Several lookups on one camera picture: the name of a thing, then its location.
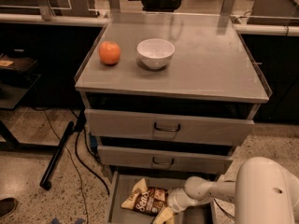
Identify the white bowl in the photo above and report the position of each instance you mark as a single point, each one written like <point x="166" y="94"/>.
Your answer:
<point x="155" y="53"/>

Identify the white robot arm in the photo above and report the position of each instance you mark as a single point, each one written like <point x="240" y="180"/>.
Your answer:
<point x="264" y="192"/>

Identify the white counter rail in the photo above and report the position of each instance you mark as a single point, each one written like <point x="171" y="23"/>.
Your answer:
<point x="55" y="20"/>

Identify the brown chip bag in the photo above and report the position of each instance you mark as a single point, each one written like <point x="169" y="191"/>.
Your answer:
<point x="146" y="200"/>

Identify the orange fruit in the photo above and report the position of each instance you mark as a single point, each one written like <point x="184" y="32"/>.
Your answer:
<point x="109" y="52"/>

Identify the grey drawer cabinet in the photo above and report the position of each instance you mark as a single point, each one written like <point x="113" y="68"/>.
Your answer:
<point x="211" y="74"/>

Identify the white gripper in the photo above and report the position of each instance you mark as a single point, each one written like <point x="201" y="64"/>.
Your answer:
<point x="175" y="201"/>

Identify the top grey drawer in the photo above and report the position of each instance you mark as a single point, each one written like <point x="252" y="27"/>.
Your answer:
<point x="173" y="128"/>

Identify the black side table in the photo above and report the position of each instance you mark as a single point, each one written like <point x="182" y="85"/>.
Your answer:
<point x="16" y="79"/>

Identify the dark shoe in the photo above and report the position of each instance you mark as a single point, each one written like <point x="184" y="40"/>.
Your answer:
<point x="7" y="206"/>

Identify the middle grey drawer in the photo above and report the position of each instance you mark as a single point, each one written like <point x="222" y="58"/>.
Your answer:
<point x="164" y="160"/>

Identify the black stand leg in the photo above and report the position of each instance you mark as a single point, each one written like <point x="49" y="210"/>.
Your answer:
<point x="45" y="180"/>

